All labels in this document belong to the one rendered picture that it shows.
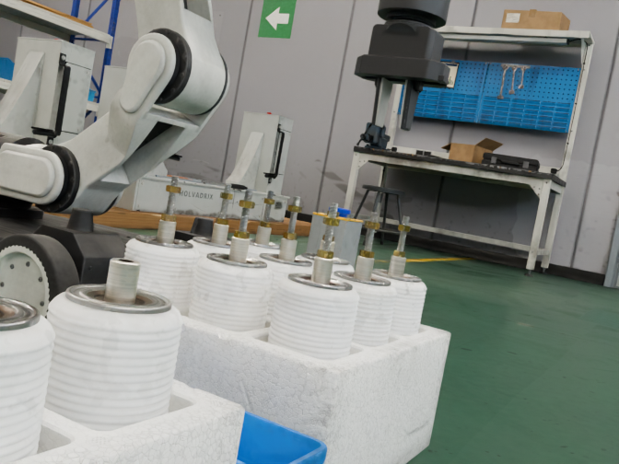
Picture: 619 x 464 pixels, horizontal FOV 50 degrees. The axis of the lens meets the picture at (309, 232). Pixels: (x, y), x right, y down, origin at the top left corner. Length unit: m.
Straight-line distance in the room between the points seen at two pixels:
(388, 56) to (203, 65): 0.53
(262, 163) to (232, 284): 3.85
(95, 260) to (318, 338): 0.56
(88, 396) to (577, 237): 5.49
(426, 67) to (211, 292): 0.37
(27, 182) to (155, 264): 0.68
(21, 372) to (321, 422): 0.37
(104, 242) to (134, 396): 0.77
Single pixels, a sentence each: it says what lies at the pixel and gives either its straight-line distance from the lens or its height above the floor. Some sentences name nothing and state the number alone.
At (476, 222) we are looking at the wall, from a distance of 5.99.
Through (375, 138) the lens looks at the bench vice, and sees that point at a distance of 5.47.
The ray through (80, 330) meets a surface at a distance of 0.47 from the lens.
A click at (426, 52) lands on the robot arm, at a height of 0.54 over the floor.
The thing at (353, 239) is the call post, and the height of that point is 0.28.
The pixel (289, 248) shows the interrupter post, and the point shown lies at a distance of 0.92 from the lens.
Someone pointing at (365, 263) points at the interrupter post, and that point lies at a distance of 0.86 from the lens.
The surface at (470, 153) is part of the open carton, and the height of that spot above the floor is 0.85.
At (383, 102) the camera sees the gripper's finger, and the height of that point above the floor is 0.48.
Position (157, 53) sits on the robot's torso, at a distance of 1.29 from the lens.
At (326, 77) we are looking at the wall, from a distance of 6.74.
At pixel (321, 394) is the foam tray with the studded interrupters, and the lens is 0.70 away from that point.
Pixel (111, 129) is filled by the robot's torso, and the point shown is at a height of 0.40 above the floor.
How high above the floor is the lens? 0.36
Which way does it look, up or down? 4 degrees down
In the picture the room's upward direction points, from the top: 10 degrees clockwise
